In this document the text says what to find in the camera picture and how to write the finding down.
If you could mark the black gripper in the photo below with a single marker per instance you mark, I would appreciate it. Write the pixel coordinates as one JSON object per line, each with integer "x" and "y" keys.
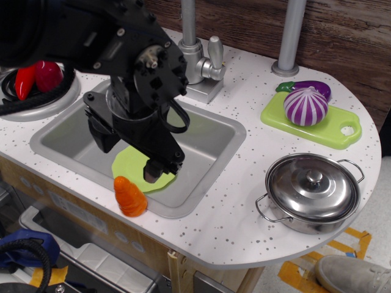
{"x": 145, "y": 116}

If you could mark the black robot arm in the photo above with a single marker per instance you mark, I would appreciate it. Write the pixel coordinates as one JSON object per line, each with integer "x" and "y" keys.
{"x": 123, "y": 40}

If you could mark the light green plate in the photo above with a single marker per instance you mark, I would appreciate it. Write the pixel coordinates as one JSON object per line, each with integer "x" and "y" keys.
{"x": 130, "y": 163}

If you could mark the orange toy carrot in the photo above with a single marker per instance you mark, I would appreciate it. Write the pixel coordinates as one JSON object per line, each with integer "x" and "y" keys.
{"x": 131, "y": 201}

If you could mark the grey sink basin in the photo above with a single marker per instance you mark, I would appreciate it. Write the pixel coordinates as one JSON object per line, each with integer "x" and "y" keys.
{"x": 209, "y": 144}

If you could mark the wooden toy kitchen cabinet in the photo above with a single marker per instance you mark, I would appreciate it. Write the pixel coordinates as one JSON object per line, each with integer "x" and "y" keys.
{"x": 81, "y": 225}

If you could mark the silver toy faucet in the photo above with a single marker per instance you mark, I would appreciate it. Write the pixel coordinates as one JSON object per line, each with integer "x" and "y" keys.
{"x": 205, "y": 74}

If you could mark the dark red toy fruit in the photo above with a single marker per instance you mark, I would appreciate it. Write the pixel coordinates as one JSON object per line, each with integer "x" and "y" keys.
{"x": 48, "y": 75}

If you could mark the red toy chili pepper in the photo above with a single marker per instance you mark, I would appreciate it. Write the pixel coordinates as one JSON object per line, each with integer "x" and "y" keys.
{"x": 25, "y": 79}

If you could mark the blue clamp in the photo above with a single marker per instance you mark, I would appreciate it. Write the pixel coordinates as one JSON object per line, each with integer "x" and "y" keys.
{"x": 29, "y": 248}

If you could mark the purple toy eggplant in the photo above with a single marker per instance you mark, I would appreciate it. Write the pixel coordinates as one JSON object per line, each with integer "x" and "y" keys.
{"x": 319, "y": 86}

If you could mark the grey support pole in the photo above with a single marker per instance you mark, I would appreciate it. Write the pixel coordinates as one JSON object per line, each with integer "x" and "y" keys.
{"x": 286, "y": 65}

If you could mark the steel pot lid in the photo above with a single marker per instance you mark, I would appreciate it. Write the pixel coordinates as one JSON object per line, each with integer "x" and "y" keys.
{"x": 312, "y": 187}

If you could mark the purple striped toy onion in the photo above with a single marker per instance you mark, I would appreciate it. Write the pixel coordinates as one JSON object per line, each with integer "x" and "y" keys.
{"x": 305, "y": 107}

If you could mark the steel pot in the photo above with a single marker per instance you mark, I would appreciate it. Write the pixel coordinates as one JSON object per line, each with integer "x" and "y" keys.
{"x": 300, "y": 225}

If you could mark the green cutting board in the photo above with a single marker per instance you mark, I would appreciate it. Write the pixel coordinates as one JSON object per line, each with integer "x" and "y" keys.
{"x": 338, "y": 130}

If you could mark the grey shoe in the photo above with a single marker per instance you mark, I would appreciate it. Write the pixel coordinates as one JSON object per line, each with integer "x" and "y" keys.
{"x": 347, "y": 274}

